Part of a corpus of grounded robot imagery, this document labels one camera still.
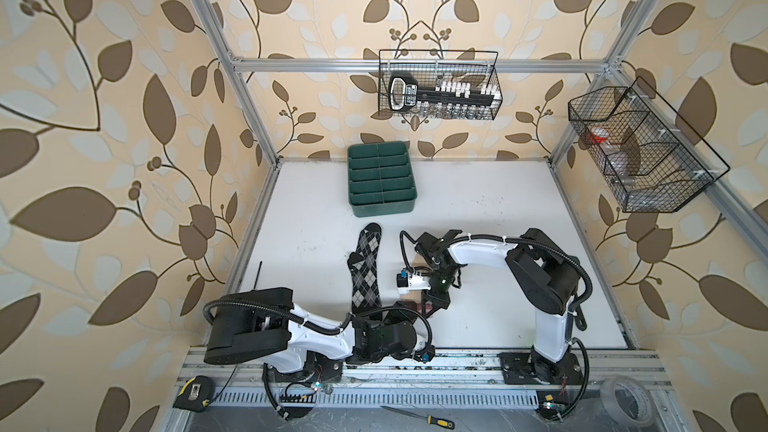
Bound aluminium front rail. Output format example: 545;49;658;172
160;347;691;431

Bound clear tape roll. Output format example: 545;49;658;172
600;376;657;428

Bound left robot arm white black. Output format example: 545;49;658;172
203;287;435;375

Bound black socket set rail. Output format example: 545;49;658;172
383;72;503;112

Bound black wire basket right wall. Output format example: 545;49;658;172
568;76;731;213

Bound black wire basket back wall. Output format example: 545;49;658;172
377;48;503;121

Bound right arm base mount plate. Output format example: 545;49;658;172
498;349;584;386

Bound red lidded container in basket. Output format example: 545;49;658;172
585;126;611;146

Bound black wire basket wall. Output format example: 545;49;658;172
377;48;503;121
568;76;731;213

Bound black grey argyle sock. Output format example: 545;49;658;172
347;223;383;320

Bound yellow black handled screwdriver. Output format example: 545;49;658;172
380;405;456;430

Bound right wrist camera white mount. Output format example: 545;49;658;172
396;269;430;296

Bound green plastic divided tray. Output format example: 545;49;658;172
347;141;418;218

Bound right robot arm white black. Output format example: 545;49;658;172
413;228;593;383

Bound beige sock maroon purple stripes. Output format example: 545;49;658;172
404;300;433;318

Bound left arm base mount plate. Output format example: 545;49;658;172
262;349;344;384

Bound black yellow tape measure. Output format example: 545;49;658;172
173;376;216;413

